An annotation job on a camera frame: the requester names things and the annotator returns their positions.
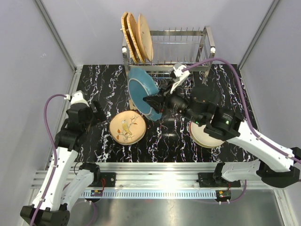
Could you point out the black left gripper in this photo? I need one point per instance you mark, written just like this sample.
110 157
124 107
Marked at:
99 116

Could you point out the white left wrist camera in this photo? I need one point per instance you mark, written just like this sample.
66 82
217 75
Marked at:
76 98

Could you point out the cream bird painted plate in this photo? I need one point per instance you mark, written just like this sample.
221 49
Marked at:
144 40

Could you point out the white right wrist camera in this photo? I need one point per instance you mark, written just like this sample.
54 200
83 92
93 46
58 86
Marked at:
181 74

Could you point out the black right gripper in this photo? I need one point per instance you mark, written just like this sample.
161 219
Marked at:
157 102

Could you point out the white slotted cable duct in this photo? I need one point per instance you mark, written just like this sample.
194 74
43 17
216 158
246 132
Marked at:
148 194

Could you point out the pale green bottom plate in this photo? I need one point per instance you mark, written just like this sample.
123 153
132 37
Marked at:
127 139

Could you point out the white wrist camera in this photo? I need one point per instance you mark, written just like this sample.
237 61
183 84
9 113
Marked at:
76 98
181 74

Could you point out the cream yellow bird plate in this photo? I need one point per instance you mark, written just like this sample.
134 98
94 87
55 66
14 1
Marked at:
127 122

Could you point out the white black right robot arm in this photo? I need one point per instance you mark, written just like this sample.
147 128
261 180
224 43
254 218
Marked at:
274 164

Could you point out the teal scalloped plate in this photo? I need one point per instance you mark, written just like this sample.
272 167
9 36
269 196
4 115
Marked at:
140 84

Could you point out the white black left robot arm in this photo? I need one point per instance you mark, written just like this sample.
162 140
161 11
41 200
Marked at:
55 200

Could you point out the stainless steel dish rack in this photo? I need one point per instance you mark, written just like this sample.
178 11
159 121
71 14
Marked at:
185 46

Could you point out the woven bamboo tray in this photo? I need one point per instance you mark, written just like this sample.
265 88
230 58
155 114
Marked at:
131 23
128 39

